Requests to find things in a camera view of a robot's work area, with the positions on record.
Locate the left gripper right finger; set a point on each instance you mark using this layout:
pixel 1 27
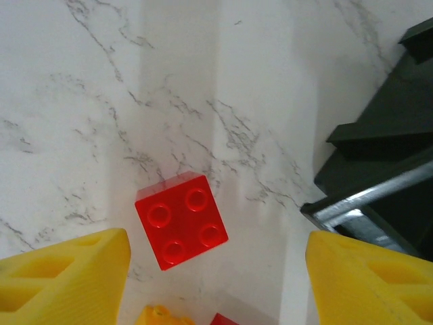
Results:
pixel 372 291

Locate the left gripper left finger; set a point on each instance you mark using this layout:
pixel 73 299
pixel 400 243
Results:
pixel 67 287

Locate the small yellow lego brick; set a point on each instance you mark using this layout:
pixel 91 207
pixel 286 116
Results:
pixel 159 317

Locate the red lego brick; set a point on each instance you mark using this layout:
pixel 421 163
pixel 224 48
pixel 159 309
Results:
pixel 181 223
pixel 223 321

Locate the black plastic bin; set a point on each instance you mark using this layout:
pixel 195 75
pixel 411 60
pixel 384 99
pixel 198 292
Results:
pixel 389 111

